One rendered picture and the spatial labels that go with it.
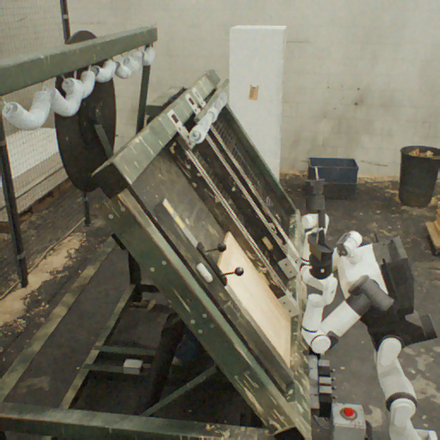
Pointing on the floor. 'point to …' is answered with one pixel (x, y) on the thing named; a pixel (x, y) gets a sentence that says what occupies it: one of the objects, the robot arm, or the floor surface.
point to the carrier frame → (192, 351)
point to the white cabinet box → (259, 86)
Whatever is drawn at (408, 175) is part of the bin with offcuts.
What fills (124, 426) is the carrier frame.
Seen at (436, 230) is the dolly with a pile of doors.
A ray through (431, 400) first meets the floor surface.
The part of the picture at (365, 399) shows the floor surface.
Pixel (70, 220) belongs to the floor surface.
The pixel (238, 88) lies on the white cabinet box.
